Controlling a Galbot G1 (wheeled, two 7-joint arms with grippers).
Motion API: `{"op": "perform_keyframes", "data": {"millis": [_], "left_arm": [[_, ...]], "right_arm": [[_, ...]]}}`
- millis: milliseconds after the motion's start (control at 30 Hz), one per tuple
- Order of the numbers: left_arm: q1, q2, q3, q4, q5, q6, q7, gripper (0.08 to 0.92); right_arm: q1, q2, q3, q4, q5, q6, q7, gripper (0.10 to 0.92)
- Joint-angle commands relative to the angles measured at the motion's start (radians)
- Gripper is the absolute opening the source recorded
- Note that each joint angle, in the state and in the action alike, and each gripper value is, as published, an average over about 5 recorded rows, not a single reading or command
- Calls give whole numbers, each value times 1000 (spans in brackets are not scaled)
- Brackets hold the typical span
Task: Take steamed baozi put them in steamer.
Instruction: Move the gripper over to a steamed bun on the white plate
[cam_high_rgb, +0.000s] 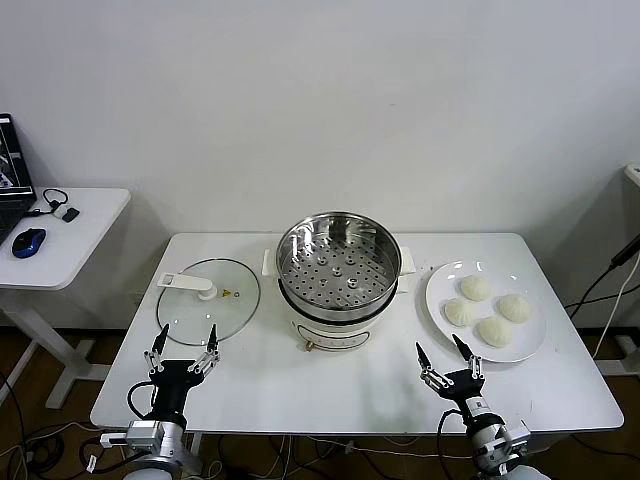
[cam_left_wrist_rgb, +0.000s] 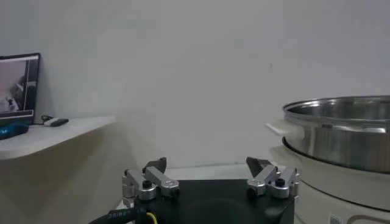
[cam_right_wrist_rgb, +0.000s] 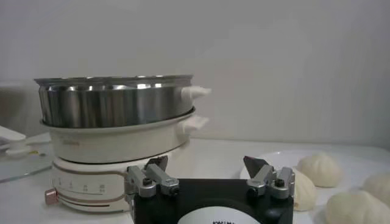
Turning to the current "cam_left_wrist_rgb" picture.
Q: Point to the white electric cooker base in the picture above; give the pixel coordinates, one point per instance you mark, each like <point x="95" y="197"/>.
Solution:
<point x="329" y="182"/>

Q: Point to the blue computer mouse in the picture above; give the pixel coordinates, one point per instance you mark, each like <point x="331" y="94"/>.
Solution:
<point x="12" y="129"/>

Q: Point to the steel steamer basket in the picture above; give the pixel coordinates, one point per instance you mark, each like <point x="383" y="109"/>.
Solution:
<point x="341" y="143"/>

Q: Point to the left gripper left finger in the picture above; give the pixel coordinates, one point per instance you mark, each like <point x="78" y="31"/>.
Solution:
<point x="153" y="178"/>

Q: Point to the black laptop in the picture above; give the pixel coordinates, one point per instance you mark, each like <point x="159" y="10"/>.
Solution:
<point x="18" y="85"/>

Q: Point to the white side table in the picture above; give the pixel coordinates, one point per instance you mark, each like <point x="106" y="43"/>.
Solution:
<point x="61" y="134"/>

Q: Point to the small black white dongle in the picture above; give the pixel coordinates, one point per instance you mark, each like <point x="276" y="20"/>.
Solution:
<point x="58" y="122"/>

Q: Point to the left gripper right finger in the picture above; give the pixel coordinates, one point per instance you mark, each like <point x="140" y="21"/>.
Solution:
<point x="271" y="179"/>

